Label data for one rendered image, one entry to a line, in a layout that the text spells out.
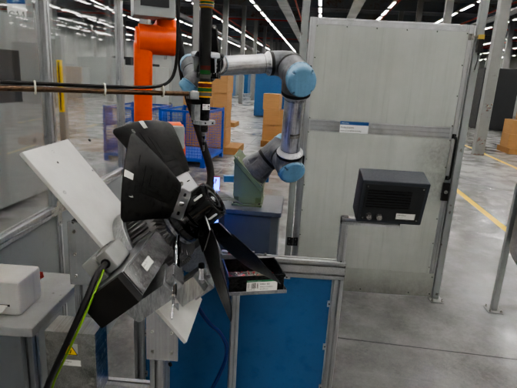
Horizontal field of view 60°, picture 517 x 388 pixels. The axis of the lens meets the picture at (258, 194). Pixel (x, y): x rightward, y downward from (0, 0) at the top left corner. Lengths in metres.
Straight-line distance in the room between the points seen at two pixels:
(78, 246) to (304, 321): 1.05
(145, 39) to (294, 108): 3.64
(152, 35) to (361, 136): 2.88
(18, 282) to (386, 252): 2.65
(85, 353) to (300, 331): 0.96
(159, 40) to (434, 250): 3.57
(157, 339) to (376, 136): 2.27
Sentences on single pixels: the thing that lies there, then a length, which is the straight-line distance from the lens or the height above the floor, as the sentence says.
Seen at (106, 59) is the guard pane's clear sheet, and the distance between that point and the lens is 2.65.
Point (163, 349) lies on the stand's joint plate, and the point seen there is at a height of 0.75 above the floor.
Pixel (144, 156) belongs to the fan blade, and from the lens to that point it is 1.16.
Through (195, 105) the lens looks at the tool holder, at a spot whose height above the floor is 1.49.
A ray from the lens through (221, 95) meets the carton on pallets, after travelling 9.33.
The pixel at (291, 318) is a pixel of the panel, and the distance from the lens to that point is 2.02.
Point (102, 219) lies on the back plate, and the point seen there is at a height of 1.16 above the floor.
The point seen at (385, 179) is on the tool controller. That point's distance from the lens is 1.78.
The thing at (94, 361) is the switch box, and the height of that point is 0.75.
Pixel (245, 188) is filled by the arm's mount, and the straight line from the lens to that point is 2.06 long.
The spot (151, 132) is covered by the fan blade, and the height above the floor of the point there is 1.40.
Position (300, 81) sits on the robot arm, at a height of 1.58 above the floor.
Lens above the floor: 1.59
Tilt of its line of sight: 15 degrees down
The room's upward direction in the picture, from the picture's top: 3 degrees clockwise
